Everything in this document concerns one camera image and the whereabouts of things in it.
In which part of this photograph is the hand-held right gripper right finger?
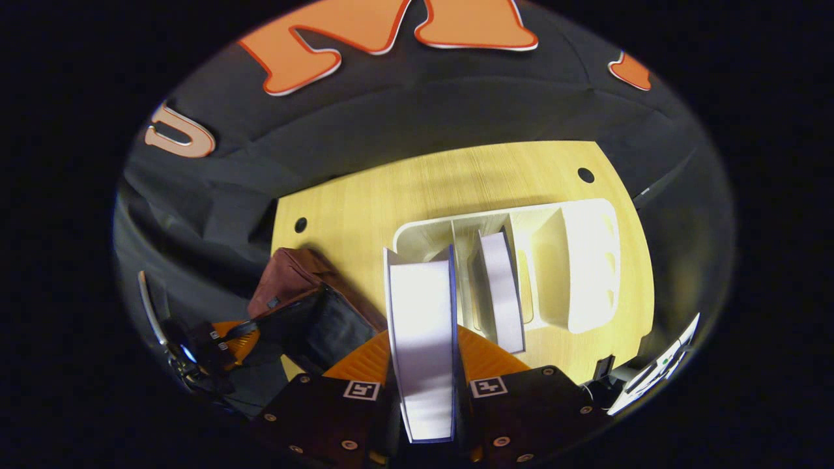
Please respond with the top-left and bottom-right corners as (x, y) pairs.
(456, 326), (610, 464)

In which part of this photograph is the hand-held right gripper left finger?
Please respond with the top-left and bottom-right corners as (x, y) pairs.
(251, 329), (399, 467)

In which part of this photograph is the maroon schoolbag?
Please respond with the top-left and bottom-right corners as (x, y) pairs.
(248, 248), (388, 375)

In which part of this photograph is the grey portrait cover book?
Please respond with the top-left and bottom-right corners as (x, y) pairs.
(470, 227), (527, 354)

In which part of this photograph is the blue cover book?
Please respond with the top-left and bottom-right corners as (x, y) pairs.
(383, 244), (465, 444)

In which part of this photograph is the white bookshelf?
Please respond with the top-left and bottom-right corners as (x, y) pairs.
(392, 199), (621, 334)

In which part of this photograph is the white device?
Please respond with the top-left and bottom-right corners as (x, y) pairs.
(608, 313), (702, 416)

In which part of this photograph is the black backdrop cloth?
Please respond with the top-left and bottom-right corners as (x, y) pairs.
(114, 0), (737, 405)

